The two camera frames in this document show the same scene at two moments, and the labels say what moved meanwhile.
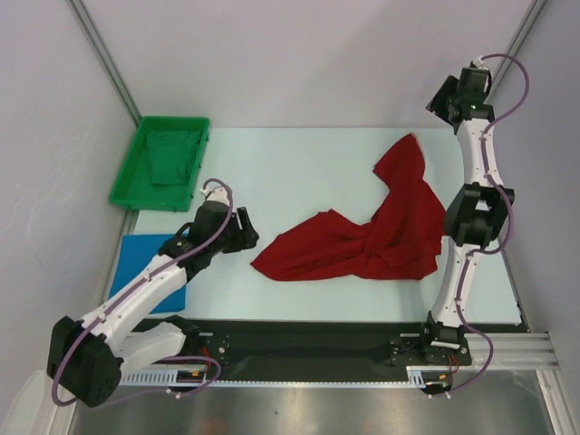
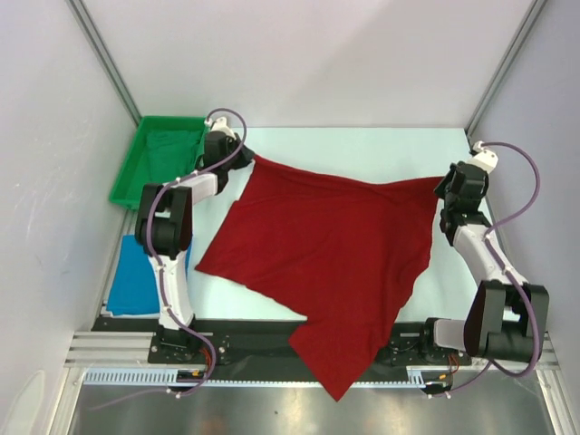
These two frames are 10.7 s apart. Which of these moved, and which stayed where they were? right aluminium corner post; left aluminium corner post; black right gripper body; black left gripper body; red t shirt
Moved: red t shirt; black left gripper body; black right gripper body
Stayed: right aluminium corner post; left aluminium corner post
